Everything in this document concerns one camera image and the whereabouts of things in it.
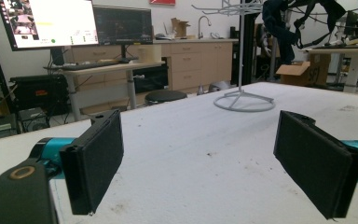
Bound wooden desk with grey legs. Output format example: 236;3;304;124
42;60;166;122

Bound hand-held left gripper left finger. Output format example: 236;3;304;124
30;108;126;217

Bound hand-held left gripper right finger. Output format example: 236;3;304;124
272;109;358;220

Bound black case red label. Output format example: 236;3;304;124
9;74;72;119

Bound white wire display rack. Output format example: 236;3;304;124
191;0;276;113

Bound red wall sign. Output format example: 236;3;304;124
148;0;177;7

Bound wooden cabinet counter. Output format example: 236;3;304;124
64;37;240;116

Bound bright computer monitor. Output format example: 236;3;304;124
0;0;100;52

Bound dark computer monitor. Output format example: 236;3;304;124
92;4;154;47

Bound small open cardboard box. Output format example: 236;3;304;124
170;17;191;39

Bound metal faucet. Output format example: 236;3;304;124
197;15;213;40

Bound large cardboard box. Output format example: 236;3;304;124
275;53;332;88

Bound black round stool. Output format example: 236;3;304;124
144;90;188;107

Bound grey machine part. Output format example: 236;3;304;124
209;80;233;93

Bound wooden table white legs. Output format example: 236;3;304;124
302;43;358;94

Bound black keyboard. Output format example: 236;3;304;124
60;60;121;72

